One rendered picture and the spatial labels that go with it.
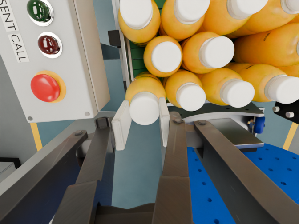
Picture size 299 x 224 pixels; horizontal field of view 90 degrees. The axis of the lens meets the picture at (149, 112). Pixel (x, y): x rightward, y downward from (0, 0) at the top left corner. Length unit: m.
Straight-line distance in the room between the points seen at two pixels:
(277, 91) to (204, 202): 0.19
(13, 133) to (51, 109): 1.75
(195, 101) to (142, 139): 1.30
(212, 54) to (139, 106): 0.12
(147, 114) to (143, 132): 1.29
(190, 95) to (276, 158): 0.24
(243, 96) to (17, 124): 1.86
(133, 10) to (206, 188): 0.28
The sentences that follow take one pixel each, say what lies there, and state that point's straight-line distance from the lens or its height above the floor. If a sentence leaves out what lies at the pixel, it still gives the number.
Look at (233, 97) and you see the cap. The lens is 0.25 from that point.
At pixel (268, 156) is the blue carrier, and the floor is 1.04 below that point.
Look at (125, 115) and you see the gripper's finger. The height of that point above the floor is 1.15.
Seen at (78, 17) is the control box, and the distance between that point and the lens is 0.25.
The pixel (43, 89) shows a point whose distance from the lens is 0.23.
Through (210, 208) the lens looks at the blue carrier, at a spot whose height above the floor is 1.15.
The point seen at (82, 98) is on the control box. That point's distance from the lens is 0.23.
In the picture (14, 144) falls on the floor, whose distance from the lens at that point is 2.06.
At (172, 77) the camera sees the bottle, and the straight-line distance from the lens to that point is 0.27.
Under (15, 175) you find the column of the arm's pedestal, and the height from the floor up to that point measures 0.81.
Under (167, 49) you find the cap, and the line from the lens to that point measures 0.21.
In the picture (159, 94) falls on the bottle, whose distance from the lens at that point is 0.21.
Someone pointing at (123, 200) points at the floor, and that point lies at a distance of 2.08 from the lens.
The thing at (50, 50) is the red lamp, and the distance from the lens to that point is 0.22.
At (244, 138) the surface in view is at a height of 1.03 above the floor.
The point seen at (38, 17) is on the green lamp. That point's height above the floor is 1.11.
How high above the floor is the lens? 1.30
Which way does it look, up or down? 70 degrees down
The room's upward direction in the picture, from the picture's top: 179 degrees counter-clockwise
